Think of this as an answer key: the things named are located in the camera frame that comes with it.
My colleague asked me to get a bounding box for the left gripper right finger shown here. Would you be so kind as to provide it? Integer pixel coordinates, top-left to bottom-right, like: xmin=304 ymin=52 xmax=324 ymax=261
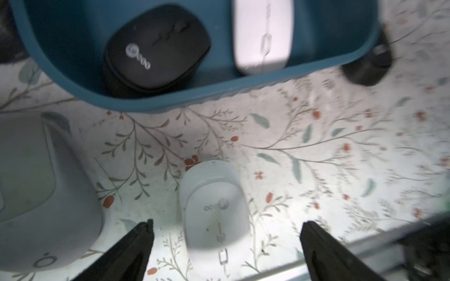
xmin=300 ymin=221 xmax=383 ymax=281

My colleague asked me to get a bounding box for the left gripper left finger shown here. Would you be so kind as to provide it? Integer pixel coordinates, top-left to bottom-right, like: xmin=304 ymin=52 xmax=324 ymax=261
xmin=75 ymin=220 xmax=155 ymax=281

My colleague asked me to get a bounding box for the light grey computer mouse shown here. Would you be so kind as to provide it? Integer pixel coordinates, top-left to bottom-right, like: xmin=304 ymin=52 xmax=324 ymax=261
xmin=1 ymin=115 xmax=103 ymax=272

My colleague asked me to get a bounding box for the white slim computer mouse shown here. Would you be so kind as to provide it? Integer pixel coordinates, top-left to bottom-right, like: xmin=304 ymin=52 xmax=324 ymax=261
xmin=179 ymin=160 xmax=252 ymax=279

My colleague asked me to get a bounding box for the black computer mouse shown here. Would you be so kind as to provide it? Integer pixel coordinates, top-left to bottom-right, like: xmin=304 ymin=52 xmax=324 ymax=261
xmin=341 ymin=29 xmax=393 ymax=87
xmin=102 ymin=4 xmax=212 ymax=99

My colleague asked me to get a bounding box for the teal plastic storage box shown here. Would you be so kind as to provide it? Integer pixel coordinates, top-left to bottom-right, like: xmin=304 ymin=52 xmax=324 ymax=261
xmin=10 ymin=1 xmax=381 ymax=113

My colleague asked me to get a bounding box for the floral table mat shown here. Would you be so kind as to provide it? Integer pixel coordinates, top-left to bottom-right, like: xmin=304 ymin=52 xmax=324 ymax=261
xmin=1 ymin=1 xmax=450 ymax=281

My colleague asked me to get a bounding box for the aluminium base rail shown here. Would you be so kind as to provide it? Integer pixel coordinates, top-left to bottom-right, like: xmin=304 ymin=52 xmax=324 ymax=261
xmin=238 ymin=210 xmax=450 ymax=281

